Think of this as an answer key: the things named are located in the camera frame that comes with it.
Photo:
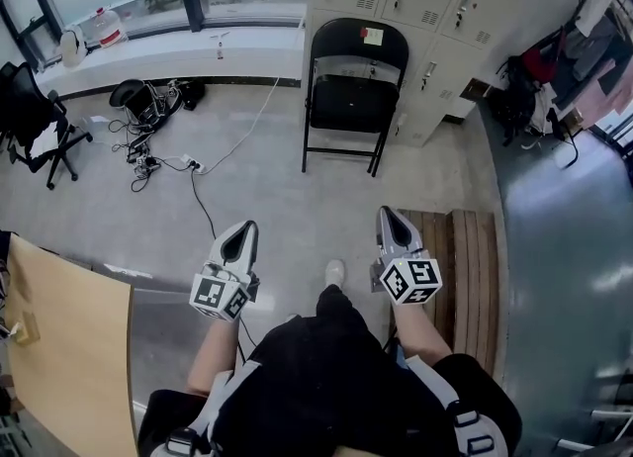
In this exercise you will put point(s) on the small cardboard box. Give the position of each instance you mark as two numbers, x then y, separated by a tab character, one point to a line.
27	329

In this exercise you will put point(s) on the person's right forearm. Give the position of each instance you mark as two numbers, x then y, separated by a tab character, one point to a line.
420	331

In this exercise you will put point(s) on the white plastic jug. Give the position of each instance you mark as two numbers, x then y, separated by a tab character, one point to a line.
73	47

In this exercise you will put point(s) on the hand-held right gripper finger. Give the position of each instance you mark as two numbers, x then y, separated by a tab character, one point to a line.
413	242
383	237

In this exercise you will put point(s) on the wooden slat pallet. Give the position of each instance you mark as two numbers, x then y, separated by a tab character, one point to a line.
470	287

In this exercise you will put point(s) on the person's black clothed body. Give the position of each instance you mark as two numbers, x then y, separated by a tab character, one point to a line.
316	371

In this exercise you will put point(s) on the white chest harness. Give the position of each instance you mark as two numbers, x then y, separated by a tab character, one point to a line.
225	405

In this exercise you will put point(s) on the clear jug with red label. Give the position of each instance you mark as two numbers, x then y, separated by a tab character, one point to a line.
109	29

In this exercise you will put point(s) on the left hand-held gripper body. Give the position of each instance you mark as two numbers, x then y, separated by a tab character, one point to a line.
212	294

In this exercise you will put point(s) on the person's right white shoe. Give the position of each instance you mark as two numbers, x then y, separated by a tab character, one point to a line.
335	272

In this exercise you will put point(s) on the beige wooden table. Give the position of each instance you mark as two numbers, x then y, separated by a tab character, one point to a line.
69	346

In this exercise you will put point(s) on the clothes rack with garments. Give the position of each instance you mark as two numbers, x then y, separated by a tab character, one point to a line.
569	64

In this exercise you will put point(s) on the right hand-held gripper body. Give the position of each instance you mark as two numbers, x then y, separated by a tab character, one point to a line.
410	279

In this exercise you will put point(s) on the black swivel office chair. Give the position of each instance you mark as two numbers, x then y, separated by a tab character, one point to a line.
34	114

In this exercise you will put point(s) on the black round bowl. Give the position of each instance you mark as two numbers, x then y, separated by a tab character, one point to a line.
126	91

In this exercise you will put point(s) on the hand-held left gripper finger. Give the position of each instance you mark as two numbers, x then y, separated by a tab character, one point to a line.
251	262
217	253

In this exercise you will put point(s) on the black folding chair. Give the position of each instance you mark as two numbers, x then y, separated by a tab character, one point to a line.
353	104

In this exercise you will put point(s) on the yellow sticky note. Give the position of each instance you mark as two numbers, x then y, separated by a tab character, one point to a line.
376	37

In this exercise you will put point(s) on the white power strip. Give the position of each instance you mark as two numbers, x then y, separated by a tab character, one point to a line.
194	163

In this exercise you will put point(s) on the small white tool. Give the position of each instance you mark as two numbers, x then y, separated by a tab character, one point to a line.
219	44

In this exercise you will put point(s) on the white metal shelf rack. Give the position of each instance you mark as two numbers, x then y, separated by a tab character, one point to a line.
613	414

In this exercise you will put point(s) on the white window ledge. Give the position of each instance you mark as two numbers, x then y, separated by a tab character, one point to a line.
173	57

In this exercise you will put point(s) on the black bag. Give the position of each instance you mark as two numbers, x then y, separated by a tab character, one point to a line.
193	94

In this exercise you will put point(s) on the person's left forearm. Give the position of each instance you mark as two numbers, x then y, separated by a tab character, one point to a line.
212	351

